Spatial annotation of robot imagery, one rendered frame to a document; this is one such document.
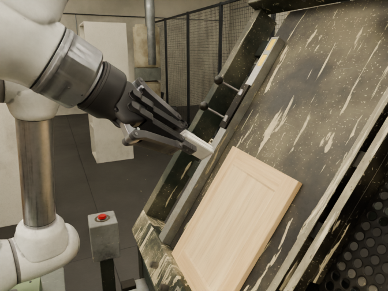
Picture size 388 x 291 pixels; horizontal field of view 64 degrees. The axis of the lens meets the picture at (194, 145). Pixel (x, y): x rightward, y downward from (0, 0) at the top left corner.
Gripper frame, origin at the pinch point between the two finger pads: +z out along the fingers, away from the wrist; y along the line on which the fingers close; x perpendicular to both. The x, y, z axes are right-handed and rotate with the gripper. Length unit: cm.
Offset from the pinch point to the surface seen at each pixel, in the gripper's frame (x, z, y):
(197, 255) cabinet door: -46, 48, -4
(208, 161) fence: -37, 47, -39
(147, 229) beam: -78, 50, -25
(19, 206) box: -285, 48, -119
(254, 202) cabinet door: -18, 46, -13
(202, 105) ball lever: -27, 36, -57
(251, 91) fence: -11, 47, -60
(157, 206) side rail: -76, 54, -38
